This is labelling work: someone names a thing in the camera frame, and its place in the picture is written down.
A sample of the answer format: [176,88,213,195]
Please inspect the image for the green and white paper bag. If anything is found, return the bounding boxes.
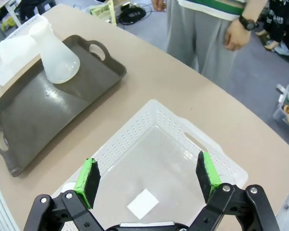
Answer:
[89,0,118,26]

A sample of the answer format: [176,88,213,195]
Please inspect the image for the white paper label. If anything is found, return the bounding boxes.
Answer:
[127,188,160,220]

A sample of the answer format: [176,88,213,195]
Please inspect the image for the person in striped shirt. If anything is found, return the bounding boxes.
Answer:
[178,0,247,21]

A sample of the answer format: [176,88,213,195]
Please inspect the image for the black wrist watch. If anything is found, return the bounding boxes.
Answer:
[238,14,259,31]

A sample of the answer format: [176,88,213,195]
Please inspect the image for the standing person in grey trousers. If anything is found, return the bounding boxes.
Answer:
[166,0,244,76]

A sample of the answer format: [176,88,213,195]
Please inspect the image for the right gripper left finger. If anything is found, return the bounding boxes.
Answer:
[24,158,106,231]

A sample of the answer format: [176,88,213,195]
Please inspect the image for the black printed garment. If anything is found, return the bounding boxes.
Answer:
[264,0,289,51]

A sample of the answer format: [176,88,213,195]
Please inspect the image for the black cable bundle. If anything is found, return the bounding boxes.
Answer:
[117,6,148,25]

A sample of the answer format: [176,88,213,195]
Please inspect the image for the white perforated plastic basket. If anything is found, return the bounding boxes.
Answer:
[51,99,249,231]
[0,13,54,87]

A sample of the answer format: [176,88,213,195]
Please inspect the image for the person's right hand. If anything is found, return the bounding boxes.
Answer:
[151,0,169,12]

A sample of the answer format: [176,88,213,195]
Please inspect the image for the person's left hand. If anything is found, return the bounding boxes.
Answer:
[224,18,253,52]

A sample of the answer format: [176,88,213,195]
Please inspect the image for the dark brown serving tray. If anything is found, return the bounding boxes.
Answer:
[0,34,127,179]

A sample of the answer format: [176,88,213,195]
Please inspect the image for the clear plastic storage bin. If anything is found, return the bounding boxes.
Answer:
[273,84,289,126]

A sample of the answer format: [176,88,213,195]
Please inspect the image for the person's left forearm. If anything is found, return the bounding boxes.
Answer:
[240,0,272,22]

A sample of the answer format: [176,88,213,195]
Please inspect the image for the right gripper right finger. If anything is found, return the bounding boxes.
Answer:
[188,151,281,231]

